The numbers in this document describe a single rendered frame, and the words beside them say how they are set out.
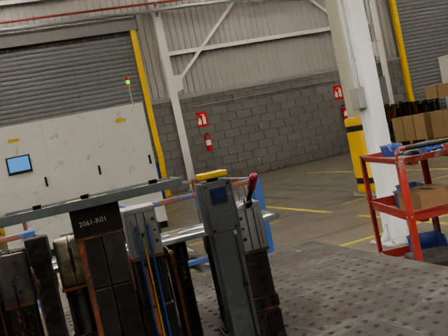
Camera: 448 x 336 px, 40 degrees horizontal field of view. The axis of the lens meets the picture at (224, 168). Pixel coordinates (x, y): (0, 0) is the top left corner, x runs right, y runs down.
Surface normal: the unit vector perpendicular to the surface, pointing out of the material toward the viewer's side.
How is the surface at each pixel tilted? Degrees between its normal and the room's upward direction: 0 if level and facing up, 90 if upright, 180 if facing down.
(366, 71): 90
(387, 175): 90
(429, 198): 90
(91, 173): 90
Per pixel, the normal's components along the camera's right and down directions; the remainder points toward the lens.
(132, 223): 0.24, 0.00
